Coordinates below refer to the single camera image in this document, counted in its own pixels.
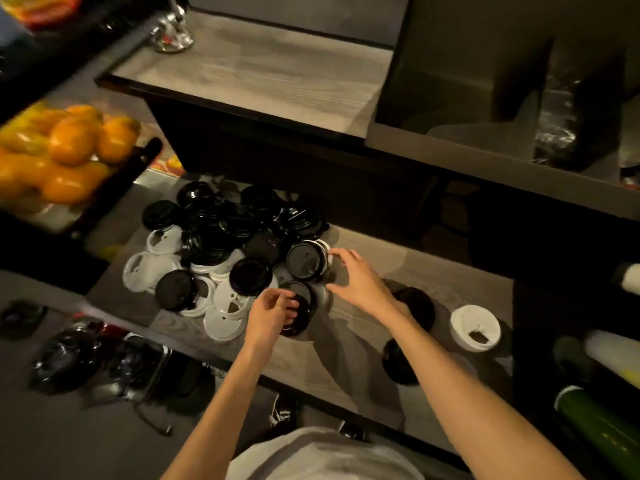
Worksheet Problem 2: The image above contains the person's left hand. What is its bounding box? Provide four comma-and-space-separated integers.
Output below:
241, 287, 301, 361

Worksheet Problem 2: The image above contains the person's right hand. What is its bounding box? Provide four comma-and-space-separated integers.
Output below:
325, 247, 415, 331

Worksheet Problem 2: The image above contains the pile of mixed cup lids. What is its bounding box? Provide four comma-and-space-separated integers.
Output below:
122, 180, 333, 343

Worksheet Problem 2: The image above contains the stack of white lids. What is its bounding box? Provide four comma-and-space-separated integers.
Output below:
449, 304, 503, 353

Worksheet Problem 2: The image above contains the dark metal organizer box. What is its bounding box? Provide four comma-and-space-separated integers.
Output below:
365, 0, 640, 223

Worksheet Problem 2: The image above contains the person's left forearm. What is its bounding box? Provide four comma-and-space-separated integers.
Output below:
162, 342, 273, 480

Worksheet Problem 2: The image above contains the person's right forearm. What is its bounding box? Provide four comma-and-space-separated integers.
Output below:
385, 307, 586, 480

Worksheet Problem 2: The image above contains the translucent yellow print cup stack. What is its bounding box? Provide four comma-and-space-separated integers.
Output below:
582, 329, 640, 391

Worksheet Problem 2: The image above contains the white paper cup stack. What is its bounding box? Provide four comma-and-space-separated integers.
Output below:
612, 262, 640, 297

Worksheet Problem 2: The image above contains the green sleeved white cup stack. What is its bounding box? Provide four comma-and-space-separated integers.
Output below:
553, 384, 640, 480

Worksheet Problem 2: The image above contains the black left shoe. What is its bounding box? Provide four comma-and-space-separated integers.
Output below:
269, 394, 296, 431

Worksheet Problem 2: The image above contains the black shoe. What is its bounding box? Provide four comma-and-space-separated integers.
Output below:
339, 419, 369, 441
269, 394, 296, 431

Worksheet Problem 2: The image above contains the black right shoe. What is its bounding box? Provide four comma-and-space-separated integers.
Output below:
339, 419, 369, 441

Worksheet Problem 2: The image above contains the white shirt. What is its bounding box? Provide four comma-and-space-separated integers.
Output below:
225, 427, 426, 480

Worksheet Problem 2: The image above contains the black round cap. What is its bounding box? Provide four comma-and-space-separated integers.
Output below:
0, 299, 49, 341

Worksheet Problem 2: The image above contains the clear plastic bag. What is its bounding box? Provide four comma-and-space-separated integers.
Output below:
532, 59, 581, 168

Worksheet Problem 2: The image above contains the pile of oranges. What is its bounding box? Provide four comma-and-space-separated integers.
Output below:
0, 102, 141, 205

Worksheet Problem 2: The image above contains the chrome flag stand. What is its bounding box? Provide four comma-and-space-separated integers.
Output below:
149, 0, 195, 53

